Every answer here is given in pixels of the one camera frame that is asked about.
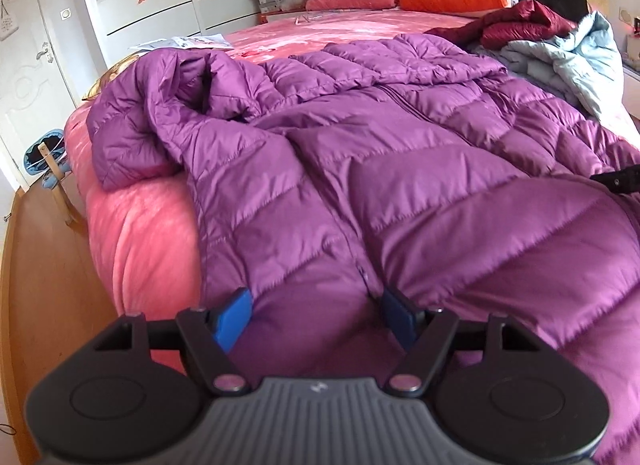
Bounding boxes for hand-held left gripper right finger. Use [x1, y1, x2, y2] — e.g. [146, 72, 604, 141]
[382, 287, 542, 396]

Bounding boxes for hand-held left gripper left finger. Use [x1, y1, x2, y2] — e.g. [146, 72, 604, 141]
[94, 287, 254, 396]

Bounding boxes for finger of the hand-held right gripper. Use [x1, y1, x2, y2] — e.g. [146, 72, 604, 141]
[589, 165, 640, 193]

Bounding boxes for purple down jacket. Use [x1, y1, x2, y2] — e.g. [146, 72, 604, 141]
[86, 34, 640, 465]

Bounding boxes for white nightstand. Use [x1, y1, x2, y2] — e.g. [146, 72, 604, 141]
[622, 35, 640, 120]

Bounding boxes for light blue down jacket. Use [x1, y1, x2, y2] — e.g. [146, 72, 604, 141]
[472, 10, 623, 120]

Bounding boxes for maroon down jacket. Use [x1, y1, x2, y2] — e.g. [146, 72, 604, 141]
[424, 0, 581, 50]

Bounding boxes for wooden stand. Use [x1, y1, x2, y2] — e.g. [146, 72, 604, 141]
[37, 142, 86, 226]

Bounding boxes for blue cloth bag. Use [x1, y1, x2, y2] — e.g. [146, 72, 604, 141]
[22, 129, 68, 190]

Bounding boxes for cartoon print pillow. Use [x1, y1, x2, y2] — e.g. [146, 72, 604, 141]
[82, 54, 146, 100]

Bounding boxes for printed paper sheets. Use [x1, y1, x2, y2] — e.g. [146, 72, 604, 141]
[129, 34, 235, 52]

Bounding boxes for white door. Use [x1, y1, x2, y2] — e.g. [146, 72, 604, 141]
[0, 0, 83, 190]

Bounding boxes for pink heart print pillow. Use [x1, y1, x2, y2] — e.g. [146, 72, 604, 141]
[305, 0, 401, 12]

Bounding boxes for wall hook rack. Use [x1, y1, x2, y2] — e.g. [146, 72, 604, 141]
[0, 0, 26, 40]

